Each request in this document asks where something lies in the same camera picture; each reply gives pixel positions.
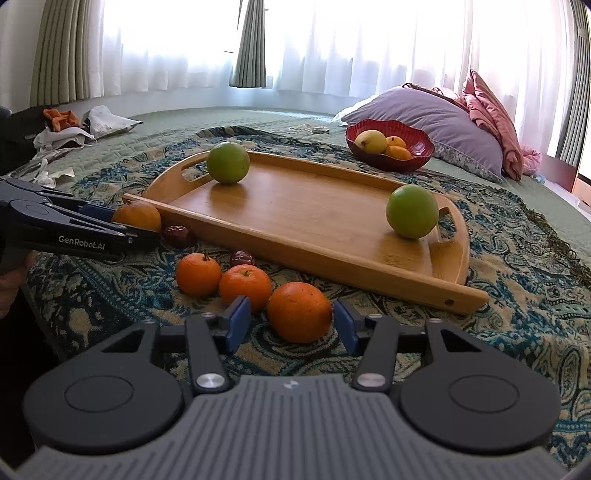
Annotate large dull orange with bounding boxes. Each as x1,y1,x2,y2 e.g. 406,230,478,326
112,200,162,232

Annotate red jujube date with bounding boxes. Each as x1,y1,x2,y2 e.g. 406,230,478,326
229,250,256,267
161,225,194,248

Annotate mandarin orange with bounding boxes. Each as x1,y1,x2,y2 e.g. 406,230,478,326
266,282,332,344
175,253,222,297
218,264,273,312

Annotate small green apple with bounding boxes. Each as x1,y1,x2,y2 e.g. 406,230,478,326
206,142,250,185

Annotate large green apple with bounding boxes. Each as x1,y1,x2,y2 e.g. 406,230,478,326
386,184,439,240

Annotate person's left hand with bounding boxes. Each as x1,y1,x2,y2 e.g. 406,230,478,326
0,251,37,318

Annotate crumpled white paper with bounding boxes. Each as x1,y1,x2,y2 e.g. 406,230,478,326
7,157,75,189

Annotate white paper bag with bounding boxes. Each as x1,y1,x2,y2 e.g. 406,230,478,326
85,105,142,140

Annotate orange cloth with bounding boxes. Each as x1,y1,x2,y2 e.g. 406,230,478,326
43,108,81,132

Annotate wooden serving tray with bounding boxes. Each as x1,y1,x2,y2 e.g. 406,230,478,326
141,152,489,314

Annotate green curtain far left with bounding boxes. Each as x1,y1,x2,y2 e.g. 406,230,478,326
30,0,90,106

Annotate green curtain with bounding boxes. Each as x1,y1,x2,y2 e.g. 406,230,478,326
228,0,266,89
556,9,590,169
30,0,90,106

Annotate orange fruit in bowl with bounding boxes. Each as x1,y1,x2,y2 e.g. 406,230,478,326
386,136,407,148
385,146,413,161

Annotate red fruit bowl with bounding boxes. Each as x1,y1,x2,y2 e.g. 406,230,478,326
346,119,435,173

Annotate purple pillow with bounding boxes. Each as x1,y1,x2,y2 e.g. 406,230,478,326
334,86,503,184

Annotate pink blanket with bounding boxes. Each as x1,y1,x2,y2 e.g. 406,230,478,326
402,68,542,182

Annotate green quilted bedspread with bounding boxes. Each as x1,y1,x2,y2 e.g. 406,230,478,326
55,106,591,259

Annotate green curtain right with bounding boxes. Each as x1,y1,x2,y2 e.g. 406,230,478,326
556,9,590,169

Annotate white sheer curtain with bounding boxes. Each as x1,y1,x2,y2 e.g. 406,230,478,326
88,1,574,150

